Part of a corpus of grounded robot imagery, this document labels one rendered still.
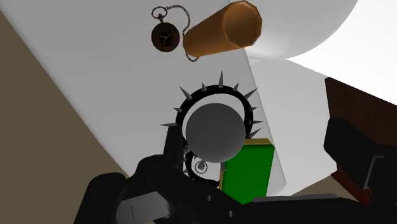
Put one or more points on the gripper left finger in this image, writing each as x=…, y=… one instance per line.
x=155, y=192

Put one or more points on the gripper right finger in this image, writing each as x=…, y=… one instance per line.
x=350, y=145

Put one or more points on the brown wooden cabinet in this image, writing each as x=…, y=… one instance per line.
x=363, y=102

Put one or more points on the grey ball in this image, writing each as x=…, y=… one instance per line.
x=214, y=133

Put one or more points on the green book with gold edge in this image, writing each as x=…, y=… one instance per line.
x=248, y=173

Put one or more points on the black spiked collar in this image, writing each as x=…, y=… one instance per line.
x=248, y=107

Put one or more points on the white furniture piece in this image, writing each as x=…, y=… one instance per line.
x=108, y=86

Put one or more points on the brown wooden cylinder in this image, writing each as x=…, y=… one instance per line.
x=217, y=31

